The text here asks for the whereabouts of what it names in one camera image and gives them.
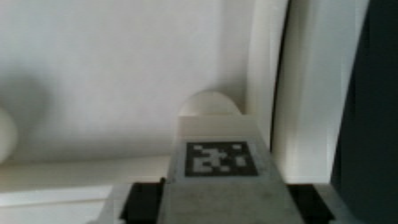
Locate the white U-shaped obstacle fence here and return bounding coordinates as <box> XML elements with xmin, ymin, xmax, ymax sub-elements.
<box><xmin>272</xmin><ymin>0</ymin><xmax>370</xmax><ymax>183</ymax></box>

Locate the white table leg with tag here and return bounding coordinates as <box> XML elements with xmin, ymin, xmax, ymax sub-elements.
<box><xmin>157</xmin><ymin>114</ymin><xmax>301</xmax><ymax>224</ymax></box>

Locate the white square tabletop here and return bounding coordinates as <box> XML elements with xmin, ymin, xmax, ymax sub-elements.
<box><xmin>0</xmin><ymin>0</ymin><xmax>292</xmax><ymax>224</ymax></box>

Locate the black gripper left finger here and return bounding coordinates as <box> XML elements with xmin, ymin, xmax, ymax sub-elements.
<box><xmin>87</xmin><ymin>178</ymin><xmax>169</xmax><ymax>224</ymax></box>

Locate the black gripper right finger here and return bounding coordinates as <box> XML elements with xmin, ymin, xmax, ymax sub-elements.
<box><xmin>285</xmin><ymin>182</ymin><xmax>363</xmax><ymax>224</ymax></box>

